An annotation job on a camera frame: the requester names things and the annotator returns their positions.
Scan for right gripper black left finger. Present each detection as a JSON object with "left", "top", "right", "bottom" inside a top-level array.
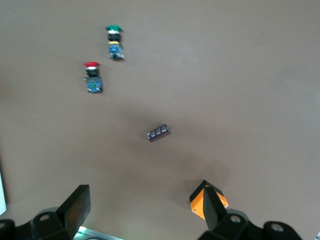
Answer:
[{"left": 30, "top": 184, "right": 91, "bottom": 240}]

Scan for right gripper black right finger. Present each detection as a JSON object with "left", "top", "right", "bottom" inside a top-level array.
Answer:
[{"left": 198, "top": 186, "right": 263, "bottom": 240}]

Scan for red push button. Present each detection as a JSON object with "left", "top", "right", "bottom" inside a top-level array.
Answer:
[{"left": 82, "top": 61, "right": 103, "bottom": 94}]

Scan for orange black button box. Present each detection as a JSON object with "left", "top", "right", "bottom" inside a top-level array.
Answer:
[{"left": 189, "top": 179, "right": 229, "bottom": 221}]

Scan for green push button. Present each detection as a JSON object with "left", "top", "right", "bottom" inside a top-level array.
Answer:
[{"left": 104, "top": 24, "right": 125, "bottom": 61}]

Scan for dark terminal block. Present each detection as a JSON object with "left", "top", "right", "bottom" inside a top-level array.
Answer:
[{"left": 146, "top": 124, "right": 172, "bottom": 143}]

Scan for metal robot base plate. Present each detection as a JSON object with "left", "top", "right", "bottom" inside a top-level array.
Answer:
[{"left": 76, "top": 226, "right": 118, "bottom": 240}]

